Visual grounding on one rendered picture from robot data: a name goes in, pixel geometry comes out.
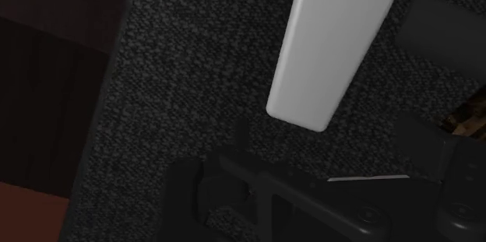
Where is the white flat oblong slab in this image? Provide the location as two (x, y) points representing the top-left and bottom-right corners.
(265, 0), (409, 133)

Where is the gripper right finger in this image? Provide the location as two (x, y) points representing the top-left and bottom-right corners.
(393, 112), (486, 242)

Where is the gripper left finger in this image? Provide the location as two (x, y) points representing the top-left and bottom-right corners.
(159, 117), (393, 242)

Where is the brown patterned object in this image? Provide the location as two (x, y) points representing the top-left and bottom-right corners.
(439, 86), (486, 141)

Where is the dark grey flat rectangular slab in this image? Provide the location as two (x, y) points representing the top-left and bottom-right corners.
(393, 0), (486, 85)

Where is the dark grey woven fabric furniture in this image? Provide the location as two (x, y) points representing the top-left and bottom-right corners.
(58, 0), (486, 242)

